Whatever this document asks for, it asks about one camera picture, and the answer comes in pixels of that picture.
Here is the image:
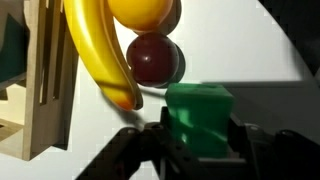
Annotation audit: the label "wooden tray box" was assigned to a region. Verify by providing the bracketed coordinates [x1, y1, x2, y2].
[0, 0, 80, 162]

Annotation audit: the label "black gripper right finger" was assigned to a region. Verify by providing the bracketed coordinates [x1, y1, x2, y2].
[227, 112, 320, 180]

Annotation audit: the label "green block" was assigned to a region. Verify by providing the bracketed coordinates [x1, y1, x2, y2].
[165, 82, 236, 160]

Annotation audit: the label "dark red toy plum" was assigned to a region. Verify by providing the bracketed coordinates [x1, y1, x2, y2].
[125, 31, 181, 89]

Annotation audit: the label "yellow toy banana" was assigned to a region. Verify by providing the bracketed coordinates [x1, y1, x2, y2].
[62, 0, 145, 112]

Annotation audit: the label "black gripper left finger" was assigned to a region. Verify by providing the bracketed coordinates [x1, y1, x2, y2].
[75, 105, 202, 180]

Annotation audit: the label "orange toy fruit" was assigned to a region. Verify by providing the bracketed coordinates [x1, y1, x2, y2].
[106, 0, 175, 33]

